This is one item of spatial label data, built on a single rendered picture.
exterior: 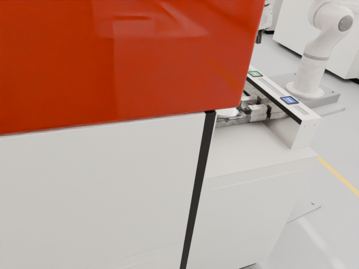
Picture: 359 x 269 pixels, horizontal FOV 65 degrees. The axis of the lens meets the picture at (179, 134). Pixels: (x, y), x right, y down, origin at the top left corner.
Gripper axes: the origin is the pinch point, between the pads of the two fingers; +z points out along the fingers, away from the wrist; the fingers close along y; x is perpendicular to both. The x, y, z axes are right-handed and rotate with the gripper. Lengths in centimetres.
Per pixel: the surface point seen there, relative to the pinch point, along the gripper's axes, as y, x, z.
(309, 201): 39, -20, 121
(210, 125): -56, -71, -20
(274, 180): -22, -51, 34
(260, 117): -14.2, -27.5, 21.9
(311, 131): -2.7, -45.0, 21.2
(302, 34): 235, 235, 128
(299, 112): -5.4, -40.1, 14.7
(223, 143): -36, -35, 23
